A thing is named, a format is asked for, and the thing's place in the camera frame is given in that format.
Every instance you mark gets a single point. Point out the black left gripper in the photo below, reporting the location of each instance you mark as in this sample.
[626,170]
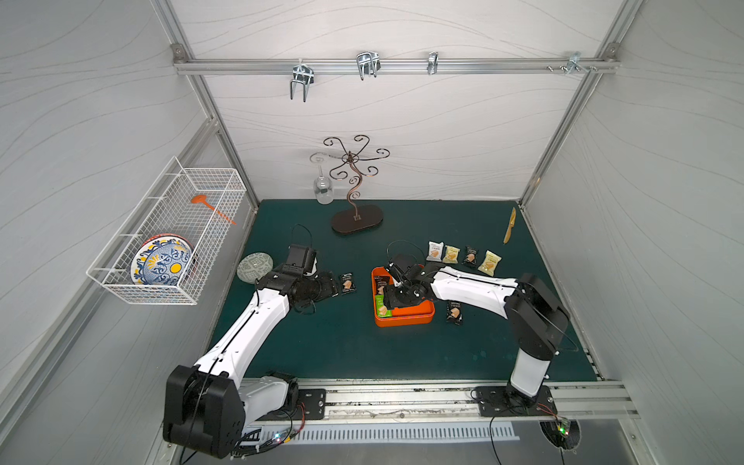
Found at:
[320,285]

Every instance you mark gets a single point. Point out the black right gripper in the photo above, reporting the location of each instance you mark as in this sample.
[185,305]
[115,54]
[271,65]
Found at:
[392,295]

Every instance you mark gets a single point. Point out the white cookie packet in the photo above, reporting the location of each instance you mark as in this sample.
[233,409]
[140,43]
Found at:
[435,251]

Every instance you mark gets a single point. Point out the black cookie packet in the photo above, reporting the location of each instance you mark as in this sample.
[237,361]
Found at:
[454,313]
[471,257]

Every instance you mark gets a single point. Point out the pale yellow cookie packet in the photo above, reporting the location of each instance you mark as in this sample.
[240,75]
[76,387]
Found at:
[489,264]

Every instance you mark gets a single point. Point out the green cookie packet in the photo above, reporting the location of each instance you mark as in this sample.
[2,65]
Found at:
[382,312]

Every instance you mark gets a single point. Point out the black drycake packet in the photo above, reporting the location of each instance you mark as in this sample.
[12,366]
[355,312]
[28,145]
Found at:
[347,283]

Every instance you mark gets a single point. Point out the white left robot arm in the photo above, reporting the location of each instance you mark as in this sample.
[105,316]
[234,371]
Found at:
[205,411]

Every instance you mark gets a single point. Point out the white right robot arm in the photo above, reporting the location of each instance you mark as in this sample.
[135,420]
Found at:
[537,317]

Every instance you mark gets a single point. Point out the orange plastic storage box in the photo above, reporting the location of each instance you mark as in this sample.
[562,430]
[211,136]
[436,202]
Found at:
[419,315]

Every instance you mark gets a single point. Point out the green patterned ceramic bowl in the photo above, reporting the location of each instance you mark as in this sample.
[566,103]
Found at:
[254,267]

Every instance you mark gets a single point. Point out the brown metal glass stand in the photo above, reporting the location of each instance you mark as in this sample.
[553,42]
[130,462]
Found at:
[355,168]

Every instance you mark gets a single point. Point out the wooden knife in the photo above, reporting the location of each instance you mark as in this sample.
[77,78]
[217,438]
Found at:
[511,225]

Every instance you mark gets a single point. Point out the orange plastic spoon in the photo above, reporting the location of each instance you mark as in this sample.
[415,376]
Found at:
[202,200]

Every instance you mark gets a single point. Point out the blue yellow painted plate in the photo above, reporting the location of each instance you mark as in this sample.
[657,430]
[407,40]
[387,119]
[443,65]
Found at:
[161,261]

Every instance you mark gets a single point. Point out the metal double hook left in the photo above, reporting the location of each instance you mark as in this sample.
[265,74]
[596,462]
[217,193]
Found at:
[303,77]

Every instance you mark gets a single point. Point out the metal double hook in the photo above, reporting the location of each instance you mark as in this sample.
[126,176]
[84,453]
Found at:
[303,77]
[368,64]

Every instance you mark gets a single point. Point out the metal single hook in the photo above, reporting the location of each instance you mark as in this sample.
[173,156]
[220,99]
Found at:
[432,63]

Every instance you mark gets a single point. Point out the metal double hook middle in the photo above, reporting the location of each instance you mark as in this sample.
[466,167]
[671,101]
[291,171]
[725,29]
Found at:
[368,64]

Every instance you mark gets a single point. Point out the metal hook right end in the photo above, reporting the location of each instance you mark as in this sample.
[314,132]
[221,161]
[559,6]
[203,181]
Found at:
[573,65]

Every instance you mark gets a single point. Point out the white wire basket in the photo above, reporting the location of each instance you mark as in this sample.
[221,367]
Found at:
[166,209]

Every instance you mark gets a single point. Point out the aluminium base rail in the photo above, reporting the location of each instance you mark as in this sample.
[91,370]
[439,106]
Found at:
[380,400]

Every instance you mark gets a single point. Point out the aluminium top rail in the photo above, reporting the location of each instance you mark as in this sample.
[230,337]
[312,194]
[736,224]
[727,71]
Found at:
[607,64]

